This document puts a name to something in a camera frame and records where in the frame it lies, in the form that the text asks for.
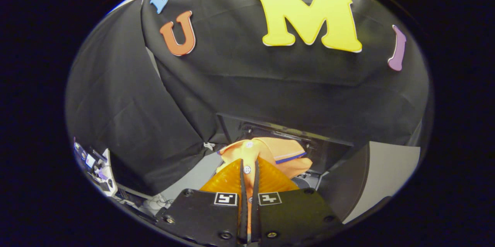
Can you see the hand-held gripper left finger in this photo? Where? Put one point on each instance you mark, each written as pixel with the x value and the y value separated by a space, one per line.
pixel 205 216

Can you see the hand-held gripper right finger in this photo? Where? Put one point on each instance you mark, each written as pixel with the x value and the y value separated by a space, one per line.
pixel 294 216

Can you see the yellow polo shirt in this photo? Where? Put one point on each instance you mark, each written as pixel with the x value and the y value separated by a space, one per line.
pixel 282 152

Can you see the grey cabinet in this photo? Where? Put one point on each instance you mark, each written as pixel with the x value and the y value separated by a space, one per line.
pixel 390 173

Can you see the white electronic device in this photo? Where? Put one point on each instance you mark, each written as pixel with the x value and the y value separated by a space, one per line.
pixel 104 173

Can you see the black backdrop cloth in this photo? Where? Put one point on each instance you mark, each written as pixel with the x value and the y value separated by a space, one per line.
pixel 251 92

